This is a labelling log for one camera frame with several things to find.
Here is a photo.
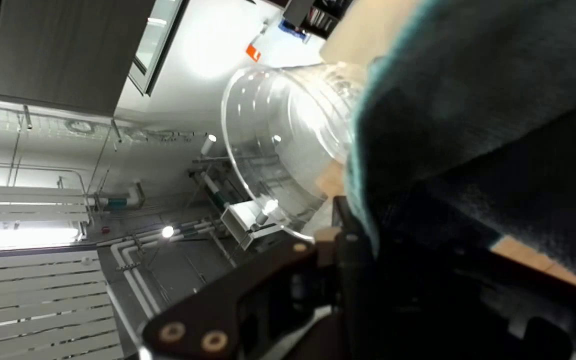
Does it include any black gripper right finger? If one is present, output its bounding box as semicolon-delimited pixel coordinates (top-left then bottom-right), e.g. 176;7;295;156
373;198;439;315

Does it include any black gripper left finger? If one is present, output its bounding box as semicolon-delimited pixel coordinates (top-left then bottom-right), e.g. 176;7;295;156
141;196;376;360

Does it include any blue teal cloth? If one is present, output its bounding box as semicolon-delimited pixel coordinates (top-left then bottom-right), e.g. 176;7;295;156
345;0;576;288

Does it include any clear plastic cup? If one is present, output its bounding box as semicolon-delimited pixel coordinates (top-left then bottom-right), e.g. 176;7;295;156
217;60;369;243

